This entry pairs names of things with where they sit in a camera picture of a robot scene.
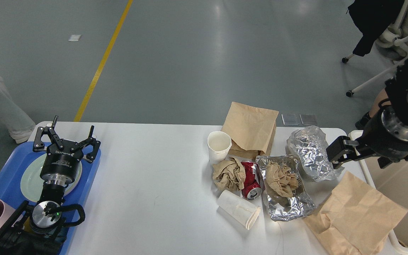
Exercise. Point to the metal floor plate right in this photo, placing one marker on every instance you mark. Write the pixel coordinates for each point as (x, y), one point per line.
(308, 119)

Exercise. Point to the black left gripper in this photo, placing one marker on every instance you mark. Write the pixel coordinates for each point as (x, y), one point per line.
(60, 164)

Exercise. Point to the white office chair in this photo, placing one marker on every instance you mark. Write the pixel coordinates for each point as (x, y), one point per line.
(393, 42)

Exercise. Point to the dark green mug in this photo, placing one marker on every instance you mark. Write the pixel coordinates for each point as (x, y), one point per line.
(27, 226)

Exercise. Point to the light green plate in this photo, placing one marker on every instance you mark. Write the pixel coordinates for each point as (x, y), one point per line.
(31, 182)

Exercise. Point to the brown paper bag front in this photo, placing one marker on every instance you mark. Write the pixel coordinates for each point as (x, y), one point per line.
(355, 219)

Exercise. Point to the brown paper bag rear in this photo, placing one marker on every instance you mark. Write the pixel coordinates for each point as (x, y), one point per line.
(251, 129)

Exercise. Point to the crumpled brown napkin left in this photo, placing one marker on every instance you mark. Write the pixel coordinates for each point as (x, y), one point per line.
(229, 175)

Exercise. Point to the yellow plate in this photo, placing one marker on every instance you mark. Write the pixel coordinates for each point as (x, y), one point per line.
(71, 186)

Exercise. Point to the brown paper bag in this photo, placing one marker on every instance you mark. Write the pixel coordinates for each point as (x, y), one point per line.
(355, 219)
(251, 129)

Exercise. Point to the person in grey trousers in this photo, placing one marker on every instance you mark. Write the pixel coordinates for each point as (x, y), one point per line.
(19, 125)

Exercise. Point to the metal floor plate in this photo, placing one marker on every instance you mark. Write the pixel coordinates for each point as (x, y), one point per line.
(290, 119)
(308, 119)

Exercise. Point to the crushed red soda can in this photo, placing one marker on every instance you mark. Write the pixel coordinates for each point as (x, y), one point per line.
(251, 189)

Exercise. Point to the blue plastic tray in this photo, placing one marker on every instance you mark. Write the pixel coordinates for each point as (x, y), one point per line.
(21, 157)

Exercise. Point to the crumpled aluminium foil ball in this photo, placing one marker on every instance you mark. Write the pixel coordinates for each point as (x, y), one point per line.
(310, 146)

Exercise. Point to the lying white paper cup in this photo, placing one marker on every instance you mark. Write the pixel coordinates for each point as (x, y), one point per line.
(243, 211)

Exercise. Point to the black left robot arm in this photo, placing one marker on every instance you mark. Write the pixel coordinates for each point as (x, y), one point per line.
(51, 221)

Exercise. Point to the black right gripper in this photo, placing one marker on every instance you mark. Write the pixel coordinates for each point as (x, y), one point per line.
(384, 136)

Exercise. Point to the person in white shirt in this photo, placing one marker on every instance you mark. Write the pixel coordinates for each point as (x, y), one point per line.
(374, 109)

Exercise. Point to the upright white paper cup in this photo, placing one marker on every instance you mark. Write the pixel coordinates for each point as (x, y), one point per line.
(219, 144)

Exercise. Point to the metal floor plate left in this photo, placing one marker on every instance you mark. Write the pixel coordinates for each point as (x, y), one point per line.
(290, 119)

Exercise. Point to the aluminium foil tray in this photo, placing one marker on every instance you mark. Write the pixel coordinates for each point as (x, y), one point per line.
(282, 208)

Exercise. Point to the crumpled brown napkin in foil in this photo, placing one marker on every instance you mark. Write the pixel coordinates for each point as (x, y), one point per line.
(281, 180)

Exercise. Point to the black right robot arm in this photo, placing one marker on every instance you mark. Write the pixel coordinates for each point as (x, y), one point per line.
(397, 92)

